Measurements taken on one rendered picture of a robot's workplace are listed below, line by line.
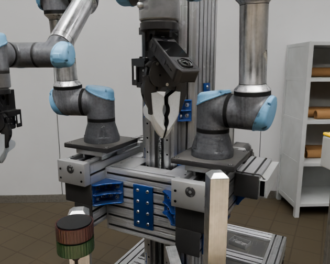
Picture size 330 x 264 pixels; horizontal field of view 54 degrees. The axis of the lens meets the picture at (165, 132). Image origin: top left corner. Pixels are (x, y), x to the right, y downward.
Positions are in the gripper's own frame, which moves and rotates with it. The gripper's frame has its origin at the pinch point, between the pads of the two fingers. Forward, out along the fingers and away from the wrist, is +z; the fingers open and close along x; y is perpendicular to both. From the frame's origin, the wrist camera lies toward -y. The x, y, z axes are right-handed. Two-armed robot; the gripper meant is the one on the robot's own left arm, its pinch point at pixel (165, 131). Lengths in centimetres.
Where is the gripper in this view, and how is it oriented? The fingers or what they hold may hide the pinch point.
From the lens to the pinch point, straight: 61.8
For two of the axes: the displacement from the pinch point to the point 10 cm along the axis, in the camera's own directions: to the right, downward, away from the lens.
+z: 0.0, 9.8, 2.0
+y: -4.9, -1.7, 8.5
